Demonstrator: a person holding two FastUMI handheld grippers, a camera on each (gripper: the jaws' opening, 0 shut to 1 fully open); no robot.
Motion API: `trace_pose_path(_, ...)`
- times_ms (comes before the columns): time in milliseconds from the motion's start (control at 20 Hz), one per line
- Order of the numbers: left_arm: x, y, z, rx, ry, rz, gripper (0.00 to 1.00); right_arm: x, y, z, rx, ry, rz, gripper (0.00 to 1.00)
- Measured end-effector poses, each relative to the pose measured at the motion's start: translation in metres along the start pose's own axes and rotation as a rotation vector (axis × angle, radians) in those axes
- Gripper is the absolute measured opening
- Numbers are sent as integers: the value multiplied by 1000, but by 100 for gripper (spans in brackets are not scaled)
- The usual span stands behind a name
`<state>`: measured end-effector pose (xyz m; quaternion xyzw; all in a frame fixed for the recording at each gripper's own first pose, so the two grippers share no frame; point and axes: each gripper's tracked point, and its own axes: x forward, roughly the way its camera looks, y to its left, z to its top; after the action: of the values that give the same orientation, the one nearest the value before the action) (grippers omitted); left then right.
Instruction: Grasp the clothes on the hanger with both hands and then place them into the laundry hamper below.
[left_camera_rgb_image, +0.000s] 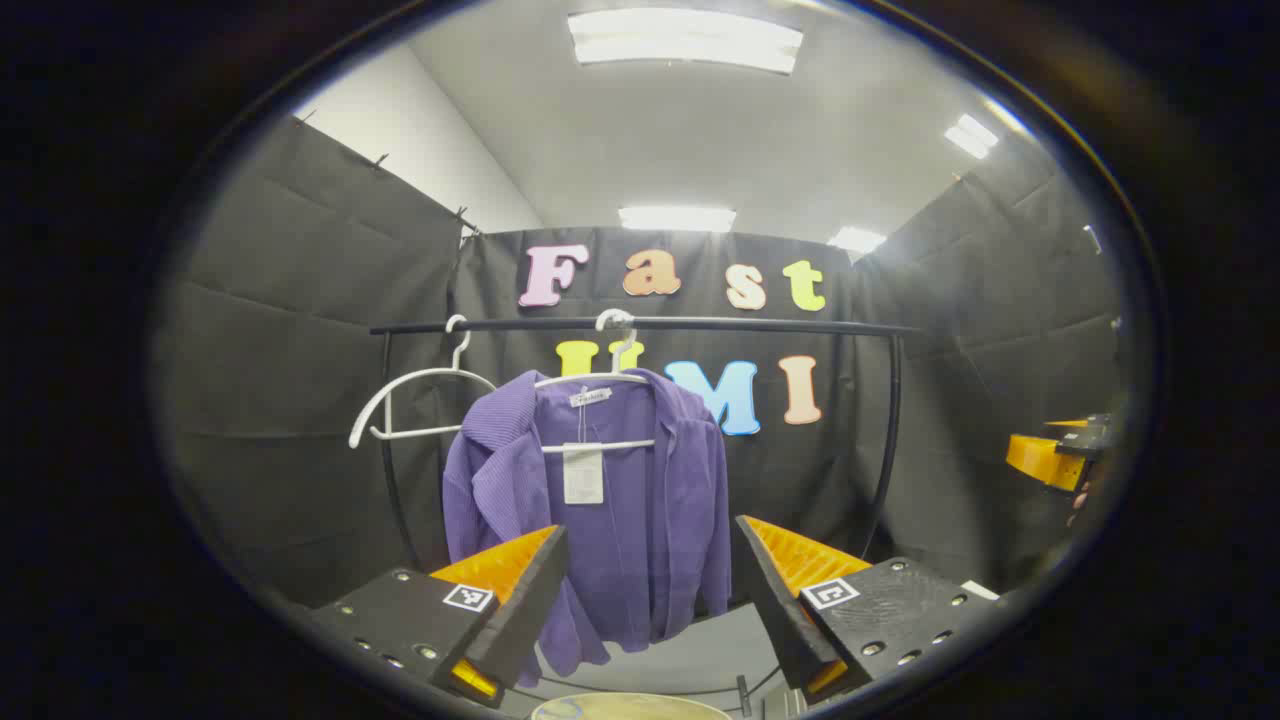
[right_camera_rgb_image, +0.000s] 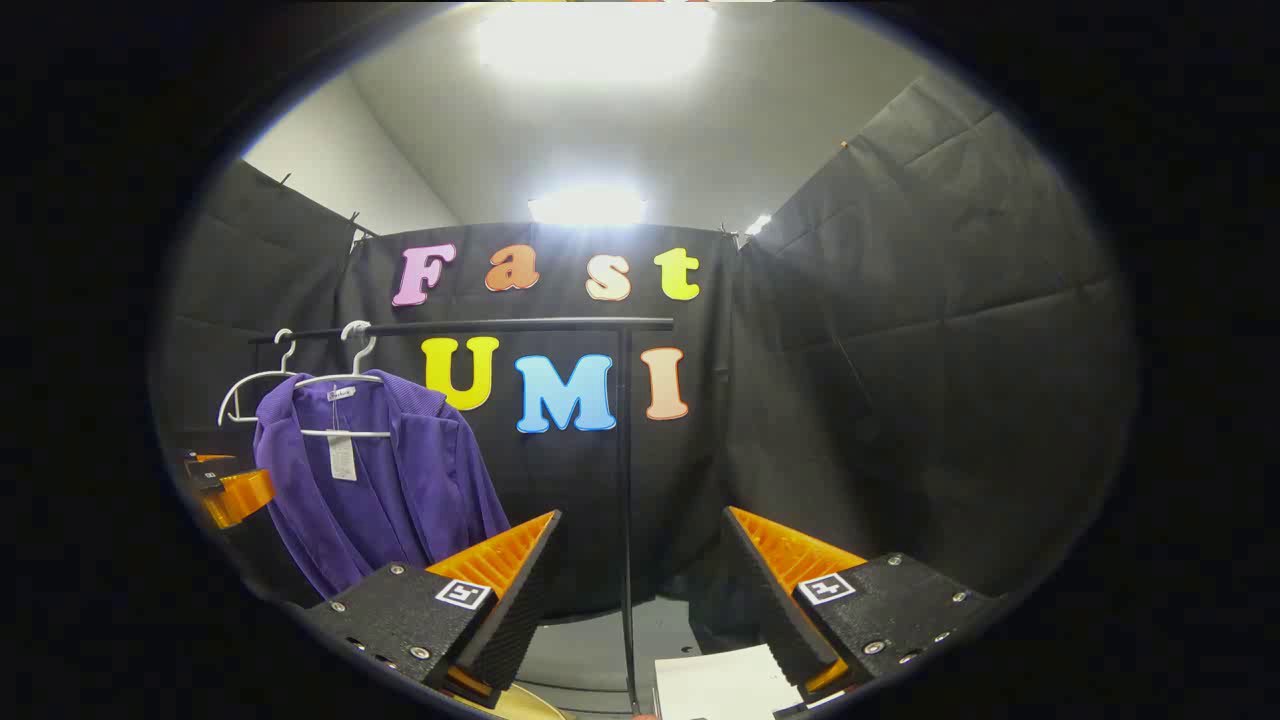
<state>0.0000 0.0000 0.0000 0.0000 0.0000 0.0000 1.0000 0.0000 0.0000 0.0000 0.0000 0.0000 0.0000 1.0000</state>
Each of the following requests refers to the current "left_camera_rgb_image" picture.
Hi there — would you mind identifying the black backdrop cloth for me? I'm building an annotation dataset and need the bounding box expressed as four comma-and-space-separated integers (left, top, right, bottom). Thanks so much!
150, 115, 1126, 613

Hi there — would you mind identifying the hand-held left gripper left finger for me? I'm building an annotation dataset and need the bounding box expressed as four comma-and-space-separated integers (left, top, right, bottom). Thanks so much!
310, 525, 571, 711

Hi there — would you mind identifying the black clothes rack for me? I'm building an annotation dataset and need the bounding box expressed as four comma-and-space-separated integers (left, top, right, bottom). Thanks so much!
368, 315, 923, 717

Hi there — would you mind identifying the beige round laundry hamper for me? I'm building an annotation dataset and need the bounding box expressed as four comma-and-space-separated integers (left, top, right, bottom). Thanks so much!
530, 692, 736, 720

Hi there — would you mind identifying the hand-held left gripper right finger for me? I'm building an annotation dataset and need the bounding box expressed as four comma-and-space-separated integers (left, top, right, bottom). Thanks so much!
735, 515, 1001, 706

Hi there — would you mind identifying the white plastic hanger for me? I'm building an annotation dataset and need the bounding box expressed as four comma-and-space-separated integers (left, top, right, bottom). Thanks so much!
348, 314, 498, 450

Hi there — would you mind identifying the white hanger with taped hook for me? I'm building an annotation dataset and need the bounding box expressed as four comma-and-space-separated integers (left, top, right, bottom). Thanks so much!
533, 308, 657, 454

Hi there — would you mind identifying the purple knit cardigan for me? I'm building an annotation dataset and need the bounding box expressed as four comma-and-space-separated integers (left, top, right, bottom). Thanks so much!
442, 368, 733, 689

